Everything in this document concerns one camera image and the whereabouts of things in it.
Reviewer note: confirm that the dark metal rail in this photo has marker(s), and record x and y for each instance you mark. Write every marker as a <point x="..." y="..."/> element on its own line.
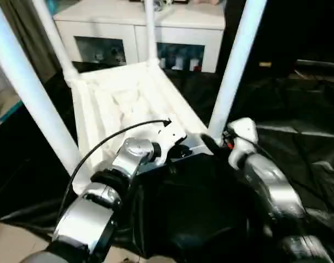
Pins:
<point x="320" y="63"/>

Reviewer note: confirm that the white glass-door cabinet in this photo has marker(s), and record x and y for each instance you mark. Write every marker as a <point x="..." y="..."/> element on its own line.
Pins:
<point x="106" y="24"/>

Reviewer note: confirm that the black box with yellow label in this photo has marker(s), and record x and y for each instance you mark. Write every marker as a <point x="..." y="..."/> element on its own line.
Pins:
<point x="265" y="30"/>

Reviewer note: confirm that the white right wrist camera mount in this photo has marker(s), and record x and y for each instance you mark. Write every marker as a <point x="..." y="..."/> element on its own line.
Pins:
<point x="245" y="131"/>

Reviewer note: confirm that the dark crumpled object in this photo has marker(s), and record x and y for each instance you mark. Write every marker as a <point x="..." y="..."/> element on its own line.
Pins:
<point x="161" y="4"/>

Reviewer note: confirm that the white plastic table top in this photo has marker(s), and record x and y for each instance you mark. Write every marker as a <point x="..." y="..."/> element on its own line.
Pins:
<point x="123" y="93"/>

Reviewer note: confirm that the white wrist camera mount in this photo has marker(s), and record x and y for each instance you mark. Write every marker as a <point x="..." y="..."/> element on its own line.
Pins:
<point x="172" y="134"/>
<point x="245" y="131"/>

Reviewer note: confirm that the white plastic table leg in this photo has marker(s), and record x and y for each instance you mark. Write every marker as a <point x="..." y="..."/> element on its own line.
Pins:
<point x="54" y="41"/>
<point x="150" y="27"/>
<point x="33" y="82"/>
<point x="238" y="68"/>

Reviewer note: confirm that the grey-brown curtain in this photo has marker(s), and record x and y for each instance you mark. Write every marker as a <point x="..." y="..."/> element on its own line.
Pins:
<point x="27" y="35"/>

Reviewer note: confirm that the black plastic mat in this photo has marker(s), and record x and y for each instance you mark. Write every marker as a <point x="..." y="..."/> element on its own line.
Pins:
<point x="197" y="213"/>

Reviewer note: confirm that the teal plastic frame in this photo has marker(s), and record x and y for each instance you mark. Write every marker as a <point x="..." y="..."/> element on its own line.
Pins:
<point x="8" y="111"/>

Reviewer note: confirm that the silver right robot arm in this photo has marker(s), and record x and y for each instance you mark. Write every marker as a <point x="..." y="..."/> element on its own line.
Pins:
<point x="273" y="180"/>

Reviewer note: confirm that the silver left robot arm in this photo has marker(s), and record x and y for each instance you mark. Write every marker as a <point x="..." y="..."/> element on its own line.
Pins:
<point x="85" y="219"/>

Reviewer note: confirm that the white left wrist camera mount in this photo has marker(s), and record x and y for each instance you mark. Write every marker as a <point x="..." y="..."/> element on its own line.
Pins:
<point x="172" y="134"/>

